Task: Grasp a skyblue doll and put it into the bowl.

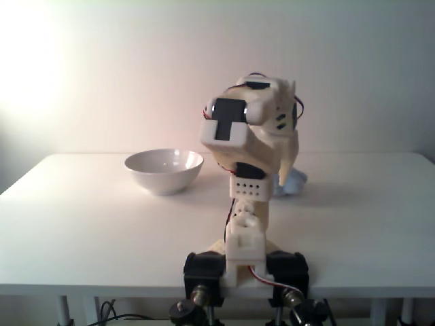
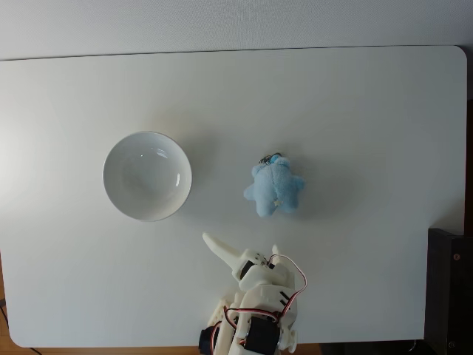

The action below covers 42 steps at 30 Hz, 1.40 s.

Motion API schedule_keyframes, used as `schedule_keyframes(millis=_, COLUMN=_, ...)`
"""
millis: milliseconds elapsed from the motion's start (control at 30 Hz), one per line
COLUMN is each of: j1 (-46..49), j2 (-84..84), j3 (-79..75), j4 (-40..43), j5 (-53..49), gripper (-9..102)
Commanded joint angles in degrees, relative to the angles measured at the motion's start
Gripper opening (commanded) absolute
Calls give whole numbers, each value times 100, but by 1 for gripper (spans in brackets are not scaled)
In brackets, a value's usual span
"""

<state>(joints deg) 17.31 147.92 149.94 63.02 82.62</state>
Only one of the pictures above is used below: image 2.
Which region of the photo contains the dark wooden cabinet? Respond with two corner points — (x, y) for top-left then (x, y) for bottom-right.
(424, 228), (473, 355)

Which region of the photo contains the skyblue plush doll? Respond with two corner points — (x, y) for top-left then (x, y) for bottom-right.
(242, 151), (307, 218)

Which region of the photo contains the white ceramic bowl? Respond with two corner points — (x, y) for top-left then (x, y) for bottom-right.
(102, 130), (193, 223)

